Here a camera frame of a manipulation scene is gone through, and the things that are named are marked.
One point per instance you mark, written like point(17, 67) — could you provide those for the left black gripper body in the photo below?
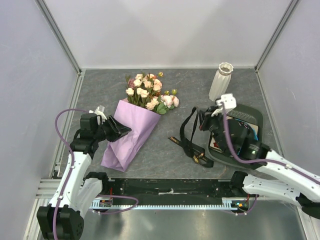
point(100, 133)

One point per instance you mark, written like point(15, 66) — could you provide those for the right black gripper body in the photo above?
point(212, 123)

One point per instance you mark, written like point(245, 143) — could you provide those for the purple pink wrapping paper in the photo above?
point(119, 154)

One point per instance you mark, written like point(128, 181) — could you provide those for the black ribbon with gold lettering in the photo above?
point(191, 150)

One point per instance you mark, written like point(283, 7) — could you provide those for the pink artificial flower bunch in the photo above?
point(145, 90)

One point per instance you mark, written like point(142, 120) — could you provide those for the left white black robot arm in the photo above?
point(64, 216)

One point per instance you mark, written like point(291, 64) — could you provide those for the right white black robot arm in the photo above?
point(293, 184)

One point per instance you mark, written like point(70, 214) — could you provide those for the white ribbed ceramic vase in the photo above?
point(220, 81)

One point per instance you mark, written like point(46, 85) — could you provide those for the black round plate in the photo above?
point(240, 130)

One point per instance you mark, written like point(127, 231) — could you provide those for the dark green plastic tray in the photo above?
point(247, 117)

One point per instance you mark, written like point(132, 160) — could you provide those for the blue scalloped plate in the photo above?
point(242, 145)

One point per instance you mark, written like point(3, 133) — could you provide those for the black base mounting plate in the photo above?
point(173, 191)

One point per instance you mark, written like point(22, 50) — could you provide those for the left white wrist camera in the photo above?
point(99, 111)

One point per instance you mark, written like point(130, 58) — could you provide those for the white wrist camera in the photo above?
point(99, 111)
point(225, 104)

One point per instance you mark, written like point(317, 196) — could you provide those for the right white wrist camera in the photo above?
point(225, 104)

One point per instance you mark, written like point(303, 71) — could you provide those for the aluminium frame rail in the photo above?
point(47, 188)

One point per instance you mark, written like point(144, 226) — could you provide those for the grey slotted cable duct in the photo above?
point(100, 205)

